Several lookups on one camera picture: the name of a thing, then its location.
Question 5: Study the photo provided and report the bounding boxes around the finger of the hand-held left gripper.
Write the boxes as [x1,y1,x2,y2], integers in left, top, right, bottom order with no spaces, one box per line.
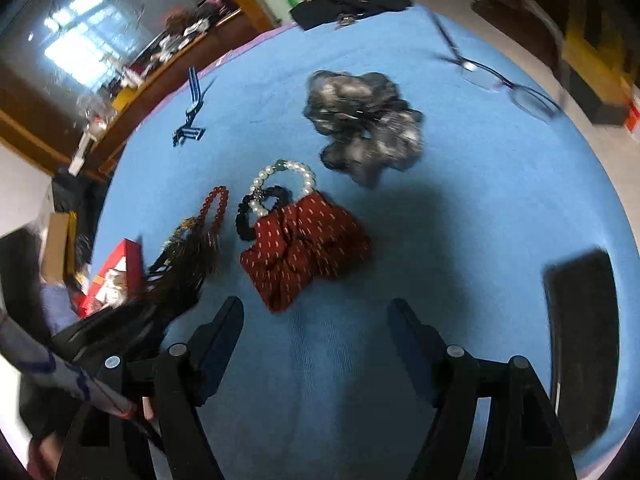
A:
[50,255,203,363]

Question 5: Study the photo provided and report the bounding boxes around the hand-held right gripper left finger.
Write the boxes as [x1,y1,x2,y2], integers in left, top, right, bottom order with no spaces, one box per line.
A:
[55,295,246,480]

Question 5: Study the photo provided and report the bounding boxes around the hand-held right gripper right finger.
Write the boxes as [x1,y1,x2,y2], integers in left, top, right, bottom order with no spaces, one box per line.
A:
[387,297,576,480]

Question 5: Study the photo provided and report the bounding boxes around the red box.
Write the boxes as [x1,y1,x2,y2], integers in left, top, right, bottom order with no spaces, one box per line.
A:
[75,238,146,318]

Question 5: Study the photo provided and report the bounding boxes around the brown tassel ornament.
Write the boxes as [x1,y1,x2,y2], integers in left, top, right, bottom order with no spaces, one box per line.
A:
[147,217,223,306]

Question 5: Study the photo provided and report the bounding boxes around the red bead bracelet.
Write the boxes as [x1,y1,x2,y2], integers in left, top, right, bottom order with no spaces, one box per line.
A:
[197,185,231,246]

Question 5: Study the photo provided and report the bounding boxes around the grey sheer scrunchie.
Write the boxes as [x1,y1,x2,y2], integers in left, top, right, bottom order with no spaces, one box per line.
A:
[305,70,425,188]

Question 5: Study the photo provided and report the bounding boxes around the cardboard box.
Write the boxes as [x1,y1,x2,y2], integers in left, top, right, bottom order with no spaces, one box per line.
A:
[41,210,77,282]

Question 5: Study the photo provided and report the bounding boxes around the red dotted scrunchie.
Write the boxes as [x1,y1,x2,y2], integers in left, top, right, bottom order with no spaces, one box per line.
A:
[240,191,373,315]

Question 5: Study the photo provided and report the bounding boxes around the blue blanket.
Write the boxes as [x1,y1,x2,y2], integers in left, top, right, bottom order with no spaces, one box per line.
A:
[90,2,640,480]

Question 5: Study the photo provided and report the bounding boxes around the flat black object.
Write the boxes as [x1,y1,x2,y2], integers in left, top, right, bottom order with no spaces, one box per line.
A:
[544,249,621,456]

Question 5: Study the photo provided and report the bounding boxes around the wooden cabinet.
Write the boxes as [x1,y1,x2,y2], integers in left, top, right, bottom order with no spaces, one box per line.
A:
[0,5,281,183]

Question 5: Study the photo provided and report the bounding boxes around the blue striped ribbon hair clip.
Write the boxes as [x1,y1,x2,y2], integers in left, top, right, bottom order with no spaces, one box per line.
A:
[172,66,217,148]

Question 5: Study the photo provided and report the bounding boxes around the thin-framed eyeglasses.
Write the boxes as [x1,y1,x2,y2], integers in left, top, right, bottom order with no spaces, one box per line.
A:
[430,10,563,123]

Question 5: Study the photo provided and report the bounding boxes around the black cloth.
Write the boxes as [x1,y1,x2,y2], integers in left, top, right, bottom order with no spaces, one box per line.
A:
[290,0,416,31]

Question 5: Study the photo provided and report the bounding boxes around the black hair tie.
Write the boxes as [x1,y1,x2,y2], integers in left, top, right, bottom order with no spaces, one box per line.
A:
[236,186,291,246]

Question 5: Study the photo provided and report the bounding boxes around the white pearl bracelet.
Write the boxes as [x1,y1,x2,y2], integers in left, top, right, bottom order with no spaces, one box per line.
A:
[248,159,317,218]

